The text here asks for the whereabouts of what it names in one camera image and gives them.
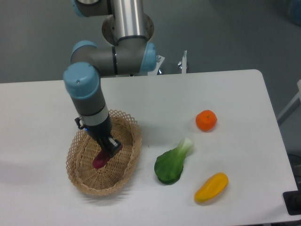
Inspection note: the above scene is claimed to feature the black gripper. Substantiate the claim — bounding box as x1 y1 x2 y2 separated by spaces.
75 115 122 157

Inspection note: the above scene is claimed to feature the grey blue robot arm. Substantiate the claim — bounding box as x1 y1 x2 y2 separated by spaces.
63 0 156 158

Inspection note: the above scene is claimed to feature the woven wicker basket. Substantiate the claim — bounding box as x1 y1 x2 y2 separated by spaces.
66 110 142 196

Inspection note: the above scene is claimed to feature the green bok choy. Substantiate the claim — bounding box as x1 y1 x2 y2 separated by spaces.
154 138 194 185

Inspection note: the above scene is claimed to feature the orange tangerine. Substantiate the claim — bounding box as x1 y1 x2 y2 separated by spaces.
195 110 217 132

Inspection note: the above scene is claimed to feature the yellow mango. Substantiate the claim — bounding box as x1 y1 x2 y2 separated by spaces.
194 172 229 203

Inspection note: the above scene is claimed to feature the white metal mounting frame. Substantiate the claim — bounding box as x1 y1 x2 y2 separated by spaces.
128 50 189 77

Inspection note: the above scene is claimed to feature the black cable port box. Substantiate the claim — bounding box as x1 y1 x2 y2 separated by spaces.
283 191 301 216

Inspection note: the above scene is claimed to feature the white table leg frame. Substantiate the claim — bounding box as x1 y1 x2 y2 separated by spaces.
277 80 301 126

